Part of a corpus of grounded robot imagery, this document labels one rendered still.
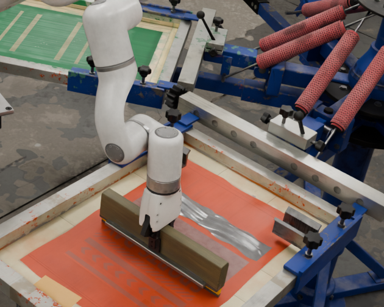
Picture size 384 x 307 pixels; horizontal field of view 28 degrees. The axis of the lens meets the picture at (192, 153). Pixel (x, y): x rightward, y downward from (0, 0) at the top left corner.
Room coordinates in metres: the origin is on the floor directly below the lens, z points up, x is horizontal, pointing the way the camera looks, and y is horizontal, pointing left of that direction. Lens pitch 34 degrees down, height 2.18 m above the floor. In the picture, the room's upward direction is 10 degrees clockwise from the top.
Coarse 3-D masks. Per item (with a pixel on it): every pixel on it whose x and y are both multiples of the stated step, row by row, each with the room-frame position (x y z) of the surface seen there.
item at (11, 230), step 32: (192, 128) 1.86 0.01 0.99; (224, 160) 1.75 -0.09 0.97; (64, 192) 1.47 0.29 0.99; (96, 192) 1.53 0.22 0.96; (288, 192) 1.64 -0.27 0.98; (0, 224) 1.31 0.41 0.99; (32, 224) 1.35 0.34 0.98; (0, 288) 1.15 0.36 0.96; (32, 288) 1.13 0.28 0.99; (288, 288) 1.29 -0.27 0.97
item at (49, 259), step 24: (192, 168) 1.71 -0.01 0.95; (192, 192) 1.60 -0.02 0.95; (216, 192) 1.62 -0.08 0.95; (240, 192) 1.64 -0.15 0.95; (96, 216) 1.44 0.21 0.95; (72, 240) 1.34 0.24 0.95; (48, 264) 1.25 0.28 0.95; (72, 264) 1.26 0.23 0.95; (72, 288) 1.19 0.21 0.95; (96, 288) 1.20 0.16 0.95
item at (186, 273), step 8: (112, 224) 1.38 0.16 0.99; (120, 232) 1.36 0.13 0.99; (128, 232) 1.36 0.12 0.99; (136, 240) 1.34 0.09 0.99; (144, 248) 1.32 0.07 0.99; (160, 256) 1.30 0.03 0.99; (168, 264) 1.28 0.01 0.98; (176, 264) 1.28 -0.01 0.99; (184, 272) 1.26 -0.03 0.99; (192, 280) 1.25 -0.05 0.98; (200, 280) 1.25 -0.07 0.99
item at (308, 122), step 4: (308, 116) 1.95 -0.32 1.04; (304, 120) 1.92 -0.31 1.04; (308, 120) 1.93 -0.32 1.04; (312, 120) 1.93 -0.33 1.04; (316, 120) 1.93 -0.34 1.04; (304, 124) 1.90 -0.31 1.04; (308, 124) 1.90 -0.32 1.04; (312, 124) 1.91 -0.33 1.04; (316, 124) 1.91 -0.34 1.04; (320, 124) 1.91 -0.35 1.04; (324, 124) 1.92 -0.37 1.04; (312, 128) 1.88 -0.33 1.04; (316, 128) 1.89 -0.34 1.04; (320, 128) 1.90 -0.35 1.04; (320, 132) 1.91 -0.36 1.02; (316, 136) 1.89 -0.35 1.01; (320, 136) 1.91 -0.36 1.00; (284, 140) 1.80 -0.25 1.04; (316, 140) 1.90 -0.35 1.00; (292, 144) 1.78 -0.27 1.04
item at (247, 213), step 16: (224, 208) 1.56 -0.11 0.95; (240, 208) 1.57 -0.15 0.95; (256, 208) 1.58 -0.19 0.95; (272, 208) 1.59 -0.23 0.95; (240, 224) 1.51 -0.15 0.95; (256, 224) 1.52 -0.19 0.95; (272, 224) 1.53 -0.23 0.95; (208, 240) 1.43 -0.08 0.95; (272, 240) 1.47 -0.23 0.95; (224, 256) 1.38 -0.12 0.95; (240, 256) 1.39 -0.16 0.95; (272, 256) 1.41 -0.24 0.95; (240, 272) 1.33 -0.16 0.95; (256, 272) 1.34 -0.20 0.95; (224, 288) 1.27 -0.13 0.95; (240, 288) 1.28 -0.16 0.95; (96, 304) 1.16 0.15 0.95; (112, 304) 1.16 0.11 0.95; (128, 304) 1.17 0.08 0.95; (192, 304) 1.20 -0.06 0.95; (208, 304) 1.21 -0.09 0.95
